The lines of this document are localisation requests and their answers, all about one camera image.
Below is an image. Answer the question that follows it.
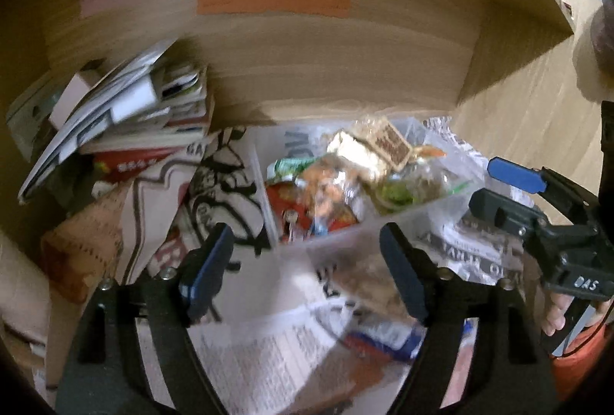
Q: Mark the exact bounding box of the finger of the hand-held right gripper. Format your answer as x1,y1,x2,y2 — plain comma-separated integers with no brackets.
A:
487,157,600,228
467,188,548,248

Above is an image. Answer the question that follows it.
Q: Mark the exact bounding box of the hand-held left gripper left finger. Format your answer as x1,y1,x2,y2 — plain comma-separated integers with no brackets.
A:
55,223,236,415

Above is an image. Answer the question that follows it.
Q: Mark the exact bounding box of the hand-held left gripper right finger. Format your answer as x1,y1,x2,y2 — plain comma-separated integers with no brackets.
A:
379,223,560,415

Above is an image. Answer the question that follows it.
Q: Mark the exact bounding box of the clear bag of biscuits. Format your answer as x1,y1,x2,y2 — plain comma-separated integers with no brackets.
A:
330,252,408,317

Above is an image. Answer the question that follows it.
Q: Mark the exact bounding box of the clear plastic container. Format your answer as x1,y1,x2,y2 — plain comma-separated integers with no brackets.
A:
247,116,480,262

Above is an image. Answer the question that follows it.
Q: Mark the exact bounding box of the blue white snack packet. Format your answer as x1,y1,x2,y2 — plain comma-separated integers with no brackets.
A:
343,316,427,362

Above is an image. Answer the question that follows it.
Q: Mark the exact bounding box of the green jelly cup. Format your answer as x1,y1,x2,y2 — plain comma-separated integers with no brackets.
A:
378,177,425,210

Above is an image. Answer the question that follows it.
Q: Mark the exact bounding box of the red snack packet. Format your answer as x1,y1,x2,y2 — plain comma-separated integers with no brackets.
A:
265,181,360,244

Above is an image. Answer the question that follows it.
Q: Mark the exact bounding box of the orange snack packet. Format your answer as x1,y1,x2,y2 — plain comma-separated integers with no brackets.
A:
296,155,366,226

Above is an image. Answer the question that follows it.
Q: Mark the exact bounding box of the brown cookie packet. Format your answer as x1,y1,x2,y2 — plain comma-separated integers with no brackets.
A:
368,117,414,169

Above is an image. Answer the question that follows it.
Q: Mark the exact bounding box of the person's right forearm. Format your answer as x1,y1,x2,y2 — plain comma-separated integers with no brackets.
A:
551,324,611,402

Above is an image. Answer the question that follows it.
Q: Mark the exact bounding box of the person's right hand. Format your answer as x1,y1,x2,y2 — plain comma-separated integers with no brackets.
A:
542,293,571,336

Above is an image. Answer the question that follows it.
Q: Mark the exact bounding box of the black printed cloth bag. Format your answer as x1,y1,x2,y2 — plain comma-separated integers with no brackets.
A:
120,127,280,282

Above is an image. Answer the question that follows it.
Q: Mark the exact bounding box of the newspaper sheet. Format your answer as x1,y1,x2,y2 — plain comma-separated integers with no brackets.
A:
134,117,538,415

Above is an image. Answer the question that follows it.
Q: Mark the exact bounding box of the brown paper bag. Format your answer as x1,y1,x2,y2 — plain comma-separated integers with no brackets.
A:
41,187,126,303

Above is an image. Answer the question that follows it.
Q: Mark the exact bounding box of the stack of books and papers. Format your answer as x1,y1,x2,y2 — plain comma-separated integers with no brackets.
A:
7,38,216,205

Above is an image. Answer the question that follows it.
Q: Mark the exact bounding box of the beige cardboard piece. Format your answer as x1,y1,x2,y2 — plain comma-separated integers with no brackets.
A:
0,230,54,351

